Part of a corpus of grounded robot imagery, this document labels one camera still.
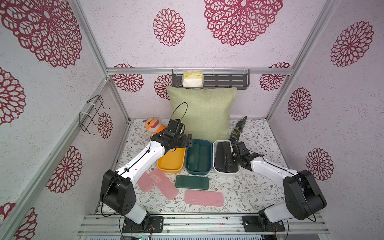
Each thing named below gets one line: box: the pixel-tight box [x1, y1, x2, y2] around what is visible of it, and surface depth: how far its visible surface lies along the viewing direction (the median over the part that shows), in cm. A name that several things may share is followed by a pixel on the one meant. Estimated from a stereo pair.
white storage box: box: [212, 140, 241, 174], surface depth 92 cm
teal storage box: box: [185, 139, 213, 176], surface depth 97 cm
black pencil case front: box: [214, 141, 232, 173], surface depth 93 cm
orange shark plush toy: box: [142, 118, 167, 134], surface depth 109 cm
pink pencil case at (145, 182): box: [138, 172, 154, 193], surface depth 88 cm
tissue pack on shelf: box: [182, 70, 204, 88], surface depth 92 cm
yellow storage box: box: [157, 147, 186, 174], surface depth 96 cm
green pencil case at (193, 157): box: [188, 143, 199, 171], surface depth 97 cm
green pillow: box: [166, 86, 237, 141], surface depth 90 cm
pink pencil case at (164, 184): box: [146, 168, 179, 201], surface depth 89 cm
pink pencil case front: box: [184, 189, 225, 207], surface depth 85 cm
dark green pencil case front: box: [175, 175, 209, 190], surface depth 88 cm
